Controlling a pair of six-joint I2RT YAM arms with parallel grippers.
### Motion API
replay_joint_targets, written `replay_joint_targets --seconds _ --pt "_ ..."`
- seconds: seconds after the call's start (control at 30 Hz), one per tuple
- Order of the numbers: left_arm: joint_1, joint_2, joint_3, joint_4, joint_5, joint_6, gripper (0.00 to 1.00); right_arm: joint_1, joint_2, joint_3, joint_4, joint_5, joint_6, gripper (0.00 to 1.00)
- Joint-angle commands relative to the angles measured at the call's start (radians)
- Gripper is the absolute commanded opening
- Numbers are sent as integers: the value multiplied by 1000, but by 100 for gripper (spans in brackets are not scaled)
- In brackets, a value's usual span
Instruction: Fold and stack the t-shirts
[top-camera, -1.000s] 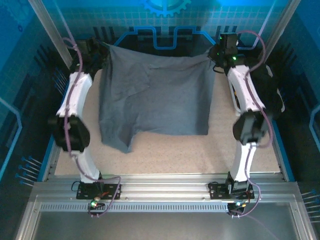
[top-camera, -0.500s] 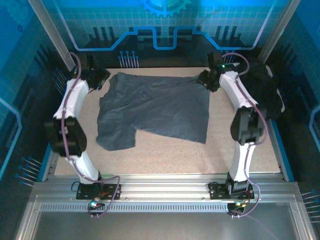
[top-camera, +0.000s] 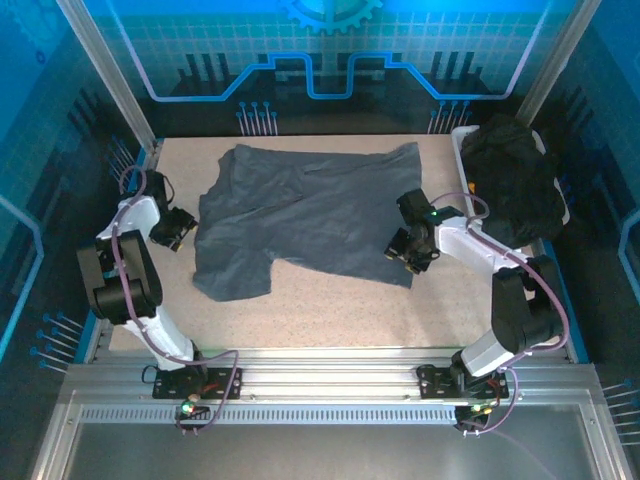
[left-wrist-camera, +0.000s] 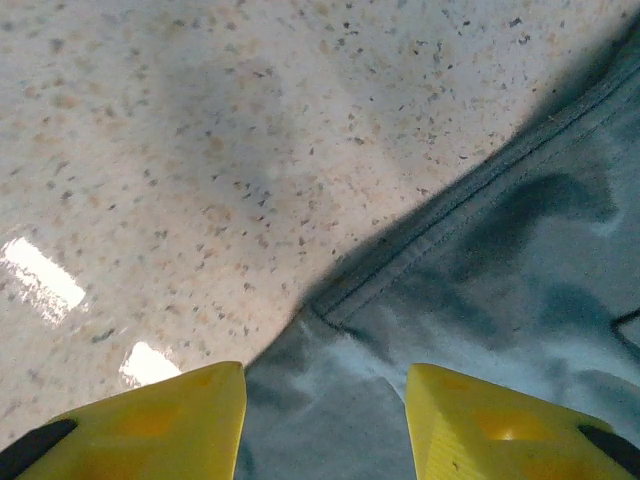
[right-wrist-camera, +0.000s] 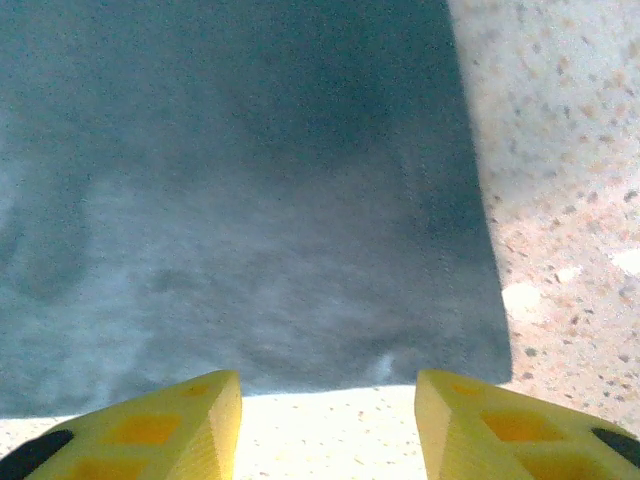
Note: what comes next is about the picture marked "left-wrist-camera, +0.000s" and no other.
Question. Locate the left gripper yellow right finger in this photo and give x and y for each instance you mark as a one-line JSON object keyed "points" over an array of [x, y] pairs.
{"points": [[490, 435]]}

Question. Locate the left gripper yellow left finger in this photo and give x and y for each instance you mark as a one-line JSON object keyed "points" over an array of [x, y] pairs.
{"points": [[150, 430]]}

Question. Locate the grey t-shirt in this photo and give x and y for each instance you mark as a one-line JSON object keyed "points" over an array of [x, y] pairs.
{"points": [[500, 300]]}

